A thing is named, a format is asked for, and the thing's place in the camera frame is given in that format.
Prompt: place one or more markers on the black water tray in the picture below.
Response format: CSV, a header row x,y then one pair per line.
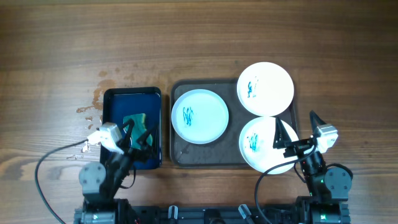
x,y
119,103

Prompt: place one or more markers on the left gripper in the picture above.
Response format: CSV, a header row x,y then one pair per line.
x,y
147,151

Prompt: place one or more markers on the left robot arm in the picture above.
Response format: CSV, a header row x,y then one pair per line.
x,y
100,181

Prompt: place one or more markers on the white plate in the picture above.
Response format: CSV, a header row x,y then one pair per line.
x,y
256,145
200,116
265,89

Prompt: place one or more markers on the green yellow sponge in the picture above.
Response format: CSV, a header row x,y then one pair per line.
x,y
139,128

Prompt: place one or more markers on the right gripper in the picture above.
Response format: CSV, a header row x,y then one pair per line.
x,y
296,147

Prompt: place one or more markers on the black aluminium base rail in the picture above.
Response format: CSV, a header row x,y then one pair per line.
x,y
283,213

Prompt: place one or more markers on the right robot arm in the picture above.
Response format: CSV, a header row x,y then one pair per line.
x,y
328,185

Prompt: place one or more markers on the brown serving tray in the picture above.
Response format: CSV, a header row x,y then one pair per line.
x,y
222,153

